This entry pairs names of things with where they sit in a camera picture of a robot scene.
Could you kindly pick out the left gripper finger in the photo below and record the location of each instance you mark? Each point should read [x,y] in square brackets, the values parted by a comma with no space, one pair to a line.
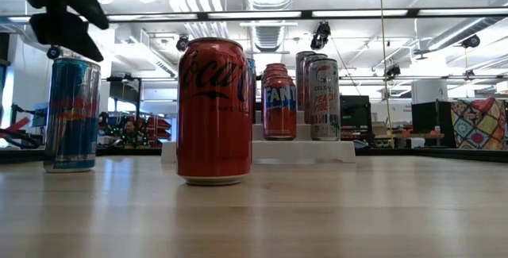
[63,31]
[89,10]

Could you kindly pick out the red Coca-Cola Zero can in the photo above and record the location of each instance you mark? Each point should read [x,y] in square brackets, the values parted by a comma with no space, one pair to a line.
[214,131]

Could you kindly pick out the red black background robot arm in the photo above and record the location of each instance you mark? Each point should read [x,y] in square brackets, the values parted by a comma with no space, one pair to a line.
[20,124]

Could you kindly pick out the white three-step display shelf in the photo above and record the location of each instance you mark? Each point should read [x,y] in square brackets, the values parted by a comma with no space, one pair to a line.
[301,152]

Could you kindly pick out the small background monitor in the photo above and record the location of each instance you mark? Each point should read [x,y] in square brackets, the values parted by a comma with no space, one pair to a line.
[39,120]

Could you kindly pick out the silver Celsius can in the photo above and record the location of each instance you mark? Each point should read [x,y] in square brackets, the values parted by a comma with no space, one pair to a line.
[324,107]
[298,83]
[305,91]

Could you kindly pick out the person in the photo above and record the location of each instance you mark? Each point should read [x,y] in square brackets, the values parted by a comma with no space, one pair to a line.
[129,128]

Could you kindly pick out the red storage bins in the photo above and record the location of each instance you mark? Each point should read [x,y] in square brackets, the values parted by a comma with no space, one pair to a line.
[160,125]

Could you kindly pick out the black computer monitor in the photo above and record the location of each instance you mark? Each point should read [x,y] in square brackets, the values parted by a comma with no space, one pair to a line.
[355,113]

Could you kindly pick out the white column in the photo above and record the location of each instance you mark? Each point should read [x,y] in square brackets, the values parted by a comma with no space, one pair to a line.
[429,91]

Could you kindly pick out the wooden background table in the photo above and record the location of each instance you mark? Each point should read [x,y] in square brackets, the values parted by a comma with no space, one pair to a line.
[409,135]

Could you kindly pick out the black cabinet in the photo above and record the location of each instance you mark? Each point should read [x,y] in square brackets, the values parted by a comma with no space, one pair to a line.
[430,125]

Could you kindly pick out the colourful patchwork quilt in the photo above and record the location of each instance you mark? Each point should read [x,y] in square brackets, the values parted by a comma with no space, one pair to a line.
[480,125]

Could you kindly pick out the black ceiling camera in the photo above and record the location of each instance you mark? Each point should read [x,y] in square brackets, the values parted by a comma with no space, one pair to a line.
[471,41]
[320,35]
[393,70]
[52,52]
[182,43]

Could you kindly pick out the black overhead frame bar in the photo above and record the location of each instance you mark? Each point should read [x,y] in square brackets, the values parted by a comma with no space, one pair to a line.
[202,15]

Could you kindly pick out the black aluminium table frame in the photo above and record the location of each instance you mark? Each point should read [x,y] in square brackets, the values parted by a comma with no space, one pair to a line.
[24,155]

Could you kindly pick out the silver ceiling air duct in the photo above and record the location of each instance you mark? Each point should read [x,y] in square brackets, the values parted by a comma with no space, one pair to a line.
[456,35]

